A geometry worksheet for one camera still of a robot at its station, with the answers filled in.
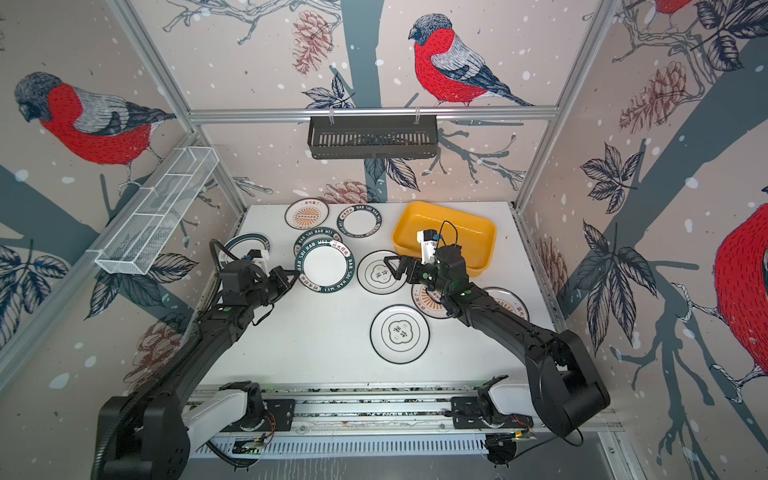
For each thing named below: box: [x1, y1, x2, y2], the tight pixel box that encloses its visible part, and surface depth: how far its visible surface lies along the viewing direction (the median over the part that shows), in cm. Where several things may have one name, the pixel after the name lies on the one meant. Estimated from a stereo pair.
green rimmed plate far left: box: [219, 233, 271, 263], surface depth 113 cm
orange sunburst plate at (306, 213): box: [284, 197, 330, 230], surface depth 121 cm
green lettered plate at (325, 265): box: [294, 238, 356, 294], surface depth 91 cm
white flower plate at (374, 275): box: [357, 250, 406, 295], surface depth 102 cm
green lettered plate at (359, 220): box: [337, 204, 383, 238], surface depth 120 cm
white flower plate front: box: [369, 304, 431, 365], surface depth 89 cm
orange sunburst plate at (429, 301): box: [411, 283, 450, 319], surface depth 94 cm
